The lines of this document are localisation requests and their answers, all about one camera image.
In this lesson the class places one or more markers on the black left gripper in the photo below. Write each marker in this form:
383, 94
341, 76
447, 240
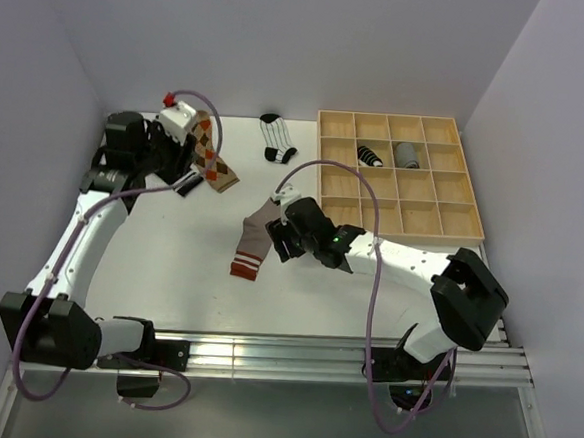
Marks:
183, 154

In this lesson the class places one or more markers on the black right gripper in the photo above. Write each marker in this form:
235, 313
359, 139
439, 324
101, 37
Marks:
280, 232

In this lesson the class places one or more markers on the taupe sock red stripes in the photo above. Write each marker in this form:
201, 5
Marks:
255, 243

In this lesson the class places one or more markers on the black sock white stripes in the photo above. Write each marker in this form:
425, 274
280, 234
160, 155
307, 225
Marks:
187, 184

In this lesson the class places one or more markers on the black pinstriped sock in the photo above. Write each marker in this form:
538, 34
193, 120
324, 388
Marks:
368, 158

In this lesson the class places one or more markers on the grey sock with black stripes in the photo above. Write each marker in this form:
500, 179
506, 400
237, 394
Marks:
405, 156

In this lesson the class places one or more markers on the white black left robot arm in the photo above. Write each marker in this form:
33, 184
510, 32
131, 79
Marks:
47, 323

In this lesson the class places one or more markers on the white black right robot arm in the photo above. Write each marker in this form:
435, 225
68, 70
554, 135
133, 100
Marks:
468, 300

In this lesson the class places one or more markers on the white sock black toe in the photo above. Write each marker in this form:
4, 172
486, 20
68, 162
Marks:
278, 145

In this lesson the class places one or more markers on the brown orange argyle sock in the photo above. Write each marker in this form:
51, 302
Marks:
218, 174

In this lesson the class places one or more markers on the wooden compartment tray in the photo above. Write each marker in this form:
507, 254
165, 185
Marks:
432, 205

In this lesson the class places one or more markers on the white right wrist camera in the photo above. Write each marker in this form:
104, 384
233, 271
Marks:
286, 195

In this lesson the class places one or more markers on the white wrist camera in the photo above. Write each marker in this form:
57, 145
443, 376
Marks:
286, 195
178, 121

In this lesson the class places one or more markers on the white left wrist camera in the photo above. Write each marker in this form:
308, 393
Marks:
178, 121

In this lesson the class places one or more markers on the aluminium table edge rail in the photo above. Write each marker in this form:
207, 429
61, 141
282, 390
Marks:
330, 360

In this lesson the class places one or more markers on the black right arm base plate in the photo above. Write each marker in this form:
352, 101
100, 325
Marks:
390, 365

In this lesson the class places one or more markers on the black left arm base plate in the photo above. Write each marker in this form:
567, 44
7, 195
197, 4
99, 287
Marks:
171, 354

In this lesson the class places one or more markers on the black box under rail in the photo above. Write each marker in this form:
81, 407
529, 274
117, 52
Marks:
138, 387

